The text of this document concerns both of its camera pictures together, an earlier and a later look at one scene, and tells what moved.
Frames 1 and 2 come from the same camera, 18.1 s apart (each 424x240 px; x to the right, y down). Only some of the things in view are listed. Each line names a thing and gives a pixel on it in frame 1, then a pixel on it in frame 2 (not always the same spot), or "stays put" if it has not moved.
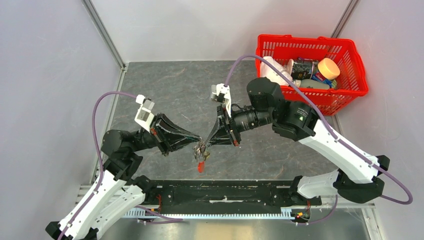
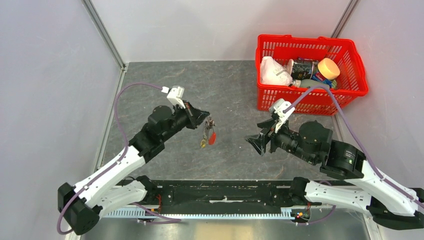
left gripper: (170, 135) → (195, 116)
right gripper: (225, 132) → (258, 141)
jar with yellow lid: (328, 72) stays put
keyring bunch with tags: (200, 150) → (209, 134)
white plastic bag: (274, 76) stays put
